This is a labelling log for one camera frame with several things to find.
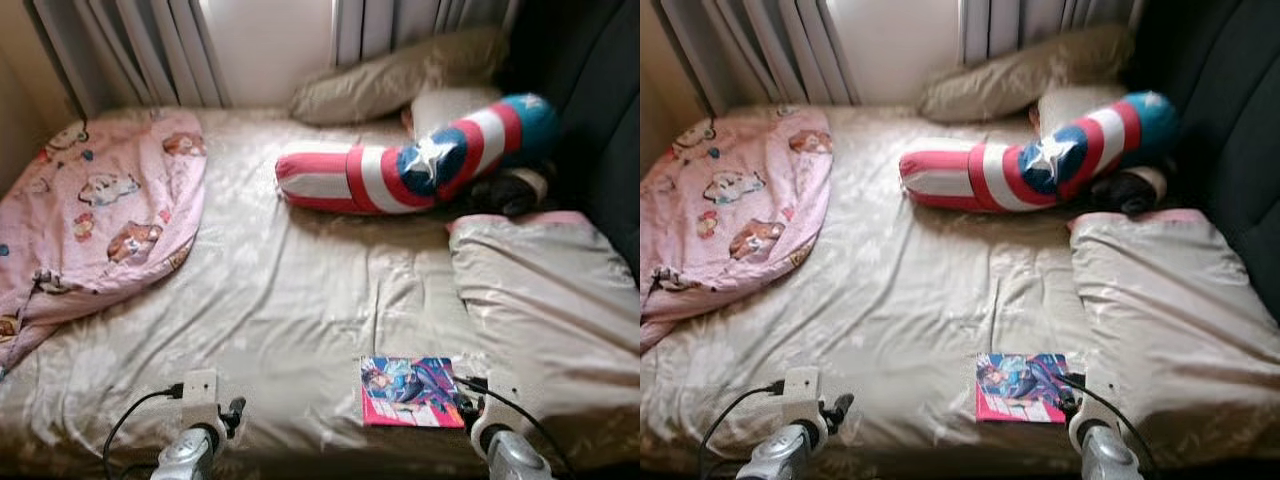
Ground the grey pleated curtain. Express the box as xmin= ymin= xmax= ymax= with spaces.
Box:
xmin=958 ymin=0 xmax=1146 ymax=66
xmin=655 ymin=0 xmax=861 ymax=113
xmin=30 ymin=0 xmax=233 ymax=116
xmin=330 ymin=0 xmax=523 ymax=69

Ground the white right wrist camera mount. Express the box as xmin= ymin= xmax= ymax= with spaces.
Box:
xmin=1068 ymin=370 xmax=1121 ymax=451
xmin=468 ymin=375 xmax=521 ymax=456

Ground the red white striped bolster pillow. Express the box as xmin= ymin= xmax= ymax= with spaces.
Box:
xmin=275 ymin=93 xmax=561 ymax=216
xmin=898 ymin=90 xmax=1181 ymax=213

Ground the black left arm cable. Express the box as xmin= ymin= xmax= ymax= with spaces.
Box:
xmin=698 ymin=380 xmax=786 ymax=480
xmin=102 ymin=383 xmax=186 ymax=480

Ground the bed with beige floral sheet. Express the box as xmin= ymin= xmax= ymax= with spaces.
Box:
xmin=640 ymin=100 xmax=1280 ymax=476
xmin=0 ymin=100 xmax=641 ymax=476

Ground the beige pillow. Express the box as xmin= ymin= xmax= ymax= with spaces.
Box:
xmin=290 ymin=28 xmax=509 ymax=126
xmin=918 ymin=25 xmax=1136 ymax=126

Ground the pink cartoon print blanket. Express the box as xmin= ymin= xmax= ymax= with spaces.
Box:
xmin=0 ymin=108 xmax=209 ymax=376
xmin=640 ymin=105 xmax=834 ymax=351

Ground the folded beige floral duvet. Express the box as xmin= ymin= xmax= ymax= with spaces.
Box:
xmin=1068 ymin=208 xmax=1280 ymax=446
xmin=445 ymin=210 xmax=641 ymax=441

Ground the dark plush toy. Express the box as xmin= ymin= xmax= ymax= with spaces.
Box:
xmin=1090 ymin=165 xmax=1169 ymax=216
xmin=465 ymin=165 xmax=551 ymax=219

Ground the cream pillow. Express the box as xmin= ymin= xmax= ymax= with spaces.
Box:
xmin=1035 ymin=85 xmax=1126 ymax=136
xmin=408 ymin=85 xmax=501 ymax=139

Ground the blue pink comic magazine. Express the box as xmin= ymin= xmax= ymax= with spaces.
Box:
xmin=360 ymin=355 xmax=467 ymax=429
xmin=975 ymin=352 xmax=1073 ymax=424

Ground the black padded chair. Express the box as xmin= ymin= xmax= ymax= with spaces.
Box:
xmin=1125 ymin=0 xmax=1280 ymax=326
xmin=505 ymin=0 xmax=641 ymax=286

